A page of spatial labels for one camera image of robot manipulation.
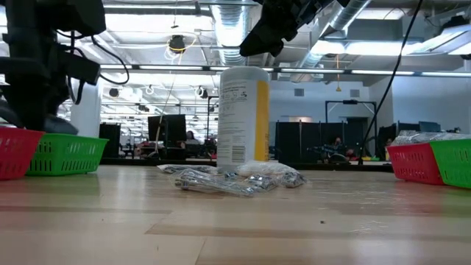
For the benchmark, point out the white building column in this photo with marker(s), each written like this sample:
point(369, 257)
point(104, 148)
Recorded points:
point(88, 110)

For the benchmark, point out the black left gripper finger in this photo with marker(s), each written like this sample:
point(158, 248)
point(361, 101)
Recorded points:
point(16, 110)
point(40, 110)

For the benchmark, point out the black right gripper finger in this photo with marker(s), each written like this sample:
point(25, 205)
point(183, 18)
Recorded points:
point(274, 44)
point(257, 37)

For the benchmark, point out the black trimmer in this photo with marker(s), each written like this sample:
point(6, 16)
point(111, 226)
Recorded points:
point(62, 127)

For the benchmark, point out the black partition panels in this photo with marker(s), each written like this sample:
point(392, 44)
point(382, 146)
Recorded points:
point(312, 140)

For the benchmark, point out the white canister with yellow label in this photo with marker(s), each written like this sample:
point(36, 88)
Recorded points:
point(239, 117)

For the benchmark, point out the red plastic basket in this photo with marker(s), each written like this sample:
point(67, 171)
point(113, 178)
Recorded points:
point(18, 154)
point(412, 163)

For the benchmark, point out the green plastic basket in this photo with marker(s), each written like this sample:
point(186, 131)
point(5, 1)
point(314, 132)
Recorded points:
point(70, 152)
point(454, 163)

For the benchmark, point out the person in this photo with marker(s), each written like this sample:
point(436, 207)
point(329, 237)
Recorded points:
point(388, 142)
point(191, 137)
point(337, 144)

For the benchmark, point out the dark background monitor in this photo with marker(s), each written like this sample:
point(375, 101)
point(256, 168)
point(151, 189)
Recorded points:
point(430, 127)

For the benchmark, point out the silver air duct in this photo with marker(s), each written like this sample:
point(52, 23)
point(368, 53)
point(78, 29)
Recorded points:
point(232, 33)

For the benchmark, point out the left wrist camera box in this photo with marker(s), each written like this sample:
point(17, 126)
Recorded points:
point(82, 68)

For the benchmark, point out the flat clear bag dark disc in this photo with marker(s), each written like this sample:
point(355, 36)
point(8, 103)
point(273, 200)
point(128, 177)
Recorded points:
point(184, 169)

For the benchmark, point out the black cabinet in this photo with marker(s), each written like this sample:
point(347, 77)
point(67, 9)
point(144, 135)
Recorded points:
point(109, 140)

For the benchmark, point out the black computer monitor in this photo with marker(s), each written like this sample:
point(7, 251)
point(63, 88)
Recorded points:
point(167, 129)

